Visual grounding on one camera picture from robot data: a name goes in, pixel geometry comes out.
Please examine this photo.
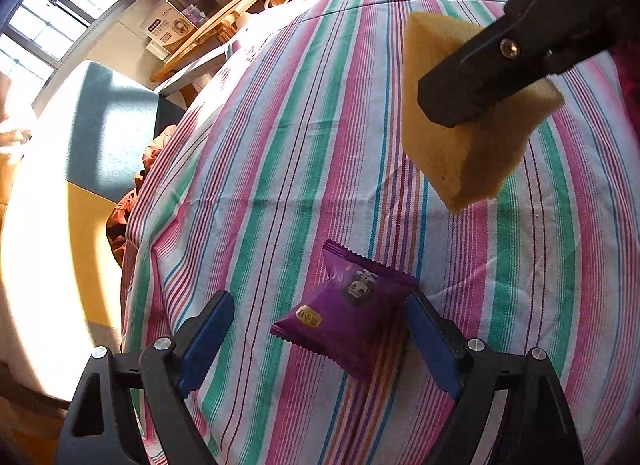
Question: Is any white carton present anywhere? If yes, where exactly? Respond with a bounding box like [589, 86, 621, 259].
[139, 0, 198, 53]

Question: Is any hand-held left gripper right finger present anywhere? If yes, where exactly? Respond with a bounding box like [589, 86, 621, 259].
[404, 291, 586, 465]

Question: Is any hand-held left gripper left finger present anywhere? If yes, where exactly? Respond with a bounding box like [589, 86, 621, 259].
[54, 290, 236, 465]

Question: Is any striped cloth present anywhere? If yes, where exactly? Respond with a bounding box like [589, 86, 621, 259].
[120, 0, 640, 465]

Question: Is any yellow sponge block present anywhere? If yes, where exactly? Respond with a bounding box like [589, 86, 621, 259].
[401, 10, 566, 213]

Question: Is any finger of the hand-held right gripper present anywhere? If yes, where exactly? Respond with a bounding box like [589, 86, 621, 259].
[417, 0, 621, 128]

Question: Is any purple snack packet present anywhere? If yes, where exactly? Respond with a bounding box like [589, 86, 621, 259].
[270, 239, 420, 383]

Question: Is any brown cloth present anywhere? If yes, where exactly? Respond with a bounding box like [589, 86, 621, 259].
[106, 124, 178, 266]

